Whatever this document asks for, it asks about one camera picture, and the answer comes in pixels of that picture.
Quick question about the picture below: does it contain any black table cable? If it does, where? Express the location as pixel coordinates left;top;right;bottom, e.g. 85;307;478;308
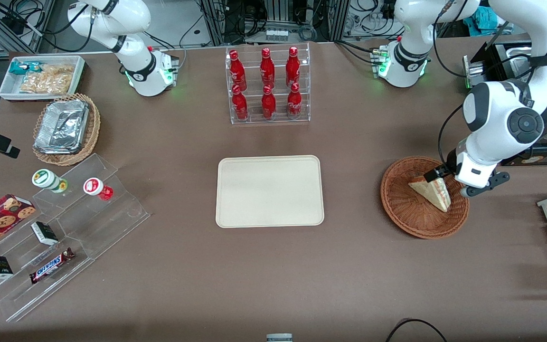
385;318;448;342

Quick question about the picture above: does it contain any teal snack packet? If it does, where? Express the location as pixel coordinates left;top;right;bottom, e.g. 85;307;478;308
9;61;46;76

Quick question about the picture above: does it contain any silver foil tray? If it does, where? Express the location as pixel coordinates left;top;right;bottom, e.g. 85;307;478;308
34;99;90;155

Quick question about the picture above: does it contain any clear acrylic stepped display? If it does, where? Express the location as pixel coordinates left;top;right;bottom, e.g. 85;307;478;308
0;153;151;323

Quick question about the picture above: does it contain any steel warmer pan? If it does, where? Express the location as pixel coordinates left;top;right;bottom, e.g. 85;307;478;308
500;45;535;61

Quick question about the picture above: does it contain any beige plastic tray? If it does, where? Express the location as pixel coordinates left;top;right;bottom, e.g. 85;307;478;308
215;155;325;228

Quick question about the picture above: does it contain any black food warmer appliance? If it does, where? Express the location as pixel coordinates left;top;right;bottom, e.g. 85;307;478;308
462;40;547;167

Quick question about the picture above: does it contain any round brown wicker basket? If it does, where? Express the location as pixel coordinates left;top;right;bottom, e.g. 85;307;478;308
380;156;470;239

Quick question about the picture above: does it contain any teal cloth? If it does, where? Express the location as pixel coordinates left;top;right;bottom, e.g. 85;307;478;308
463;6;500;35

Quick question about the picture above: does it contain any red lid white jar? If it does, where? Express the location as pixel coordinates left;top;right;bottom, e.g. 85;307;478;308
83;177;114;201

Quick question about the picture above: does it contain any red cola bottle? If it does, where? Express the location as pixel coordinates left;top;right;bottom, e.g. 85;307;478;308
229;49;247;92
286;46;301;88
260;47;275;89
232;85;249;121
287;82;302;119
261;85;277;120

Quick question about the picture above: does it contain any light wicker basket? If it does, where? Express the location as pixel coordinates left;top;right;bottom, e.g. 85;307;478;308
32;93;101;167

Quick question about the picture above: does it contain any clear acrylic bottle rack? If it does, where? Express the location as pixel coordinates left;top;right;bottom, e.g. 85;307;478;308
226;43;311;125

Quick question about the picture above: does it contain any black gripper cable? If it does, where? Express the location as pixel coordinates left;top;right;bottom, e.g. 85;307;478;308
437;104;465;166

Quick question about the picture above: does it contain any triangular sandwich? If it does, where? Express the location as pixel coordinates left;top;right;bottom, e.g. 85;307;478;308
407;176;452;213

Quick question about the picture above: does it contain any Snickers chocolate bar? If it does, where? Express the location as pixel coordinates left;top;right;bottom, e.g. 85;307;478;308
29;247;75;285

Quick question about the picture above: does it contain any clear bag of crackers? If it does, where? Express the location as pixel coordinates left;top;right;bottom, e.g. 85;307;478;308
19;64;75;95

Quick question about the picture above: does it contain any white rectangular bin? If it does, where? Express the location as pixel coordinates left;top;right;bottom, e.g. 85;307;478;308
0;55;87;103

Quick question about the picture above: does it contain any green lid white jar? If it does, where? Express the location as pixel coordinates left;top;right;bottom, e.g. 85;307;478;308
32;169;69;194

